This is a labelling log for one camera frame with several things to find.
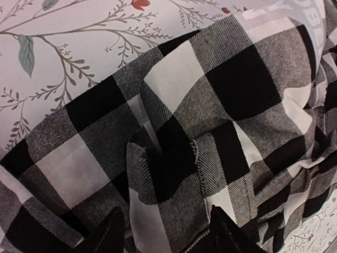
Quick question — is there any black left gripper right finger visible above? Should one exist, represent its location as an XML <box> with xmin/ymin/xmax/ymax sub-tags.
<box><xmin>182</xmin><ymin>205</ymin><xmax>263</xmax><ymax>252</ymax></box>

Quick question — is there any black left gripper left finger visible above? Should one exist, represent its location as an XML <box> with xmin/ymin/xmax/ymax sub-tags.
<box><xmin>76</xmin><ymin>208</ymin><xmax>125</xmax><ymax>253</ymax></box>

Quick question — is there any black white checkered shirt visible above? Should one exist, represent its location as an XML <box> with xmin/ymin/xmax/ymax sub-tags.
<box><xmin>1</xmin><ymin>1</ymin><xmax>336</xmax><ymax>252</ymax></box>

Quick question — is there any floral patterned table mat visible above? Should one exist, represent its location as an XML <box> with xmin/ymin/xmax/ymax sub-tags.
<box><xmin>1</xmin><ymin>1</ymin><xmax>251</xmax><ymax>155</ymax></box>

